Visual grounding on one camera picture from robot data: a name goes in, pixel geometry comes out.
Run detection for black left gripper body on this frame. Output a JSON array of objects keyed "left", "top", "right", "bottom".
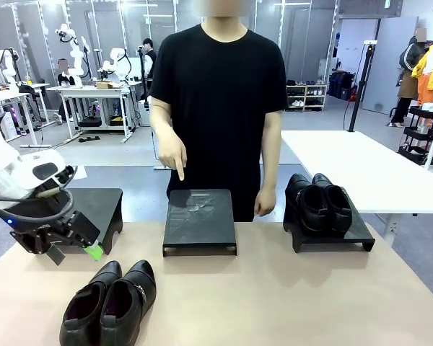
[{"left": 0, "top": 200, "right": 73, "bottom": 241}]

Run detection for person's left forearm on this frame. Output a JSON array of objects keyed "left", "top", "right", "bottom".
[{"left": 261, "top": 143, "right": 282, "bottom": 192}]

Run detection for person's right forearm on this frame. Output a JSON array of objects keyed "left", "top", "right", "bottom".
[{"left": 150, "top": 97, "right": 175, "bottom": 145}]

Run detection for plain black shoe stand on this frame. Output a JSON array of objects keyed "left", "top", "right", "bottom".
[
  {"left": 59, "top": 187, "right": 124, "bottom": 255},
  {"left": 283, "top": 194, "right": 376, "bottom": 254}
]

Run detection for scratched black shoe stand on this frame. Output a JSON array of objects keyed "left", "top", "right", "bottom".
[{"left": 162, "top": 188, "right": 237, "bottom": 257}]

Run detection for seated background person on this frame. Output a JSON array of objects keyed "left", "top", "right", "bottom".
[{"left": 53, "top": 58, "right": 79, "bottom": 125}]

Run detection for standing person in black vest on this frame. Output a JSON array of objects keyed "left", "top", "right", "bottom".
[{"left": 139, "top": 37, "right": 158, "bottom": 102}]

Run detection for person in black t-shirt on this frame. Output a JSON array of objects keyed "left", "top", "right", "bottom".
[{"left": 148, "top": 3, "right": 288, "bottom": 223}]

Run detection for person's right hand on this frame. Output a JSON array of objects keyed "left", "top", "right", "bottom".
[{"left": 157, "top": 138, "right": 188, "bottom": 182}]

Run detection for person's left hand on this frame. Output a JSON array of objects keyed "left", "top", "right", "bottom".
[{"left": 254, "top": 186, "right": 277, "bottom": 217}]

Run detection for black leather loafer shoe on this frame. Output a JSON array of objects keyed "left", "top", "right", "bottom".
[{"left": 59, "top": 260, "right": 123, "bottom": 346}]

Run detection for white long background desk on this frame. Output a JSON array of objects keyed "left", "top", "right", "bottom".
[{"left": 0, "top": 92, "right": 55, "bottom": 148}]

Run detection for wooden shoe rack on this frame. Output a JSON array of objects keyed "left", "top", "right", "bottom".
[{"left": 285, "top": 83, "right": 328, "bottom": 112}]

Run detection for large white table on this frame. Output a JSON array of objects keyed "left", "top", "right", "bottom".
[{"left": 280, "top": 129, "right": 433, "bottom": 237}]

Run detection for dark suitcase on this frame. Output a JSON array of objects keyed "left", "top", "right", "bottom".
[{"left": 328, "top": 71, "right": 357, "bottom": 101}]

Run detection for black utility cart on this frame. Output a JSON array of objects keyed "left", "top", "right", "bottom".
[{"left": 398, "top": 104, "right": 433, "bottom": 167}]

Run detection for figure in brown coat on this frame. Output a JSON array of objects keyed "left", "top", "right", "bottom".
[{"left": 386, "top": 27, "right": 429, "bottom": 128}]

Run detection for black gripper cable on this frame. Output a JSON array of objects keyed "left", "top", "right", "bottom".
[{"left": 0, "top": 187, "right": 76, "bottom": 224}]

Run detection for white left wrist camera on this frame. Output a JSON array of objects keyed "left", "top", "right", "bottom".
[{"left": 53, "top": 164, "right": 89, "bottom": 187}]

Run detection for black camera tripod pole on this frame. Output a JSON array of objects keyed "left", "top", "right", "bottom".
[{"left": 347, "top": 40, "right": 379, "bottom": 133}]

